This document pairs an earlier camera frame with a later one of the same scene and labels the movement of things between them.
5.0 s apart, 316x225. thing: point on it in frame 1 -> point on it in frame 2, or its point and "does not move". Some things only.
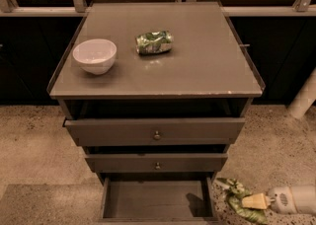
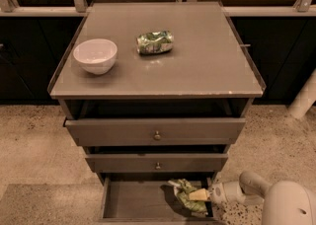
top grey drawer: (155, 132) does not move
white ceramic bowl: (95, 55) does not move
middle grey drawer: (157, 162) does not move
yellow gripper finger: (260, 201) -> (200, 194)
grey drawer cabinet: (156, 91) does not move
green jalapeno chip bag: (236, 192) -> (182, 188)
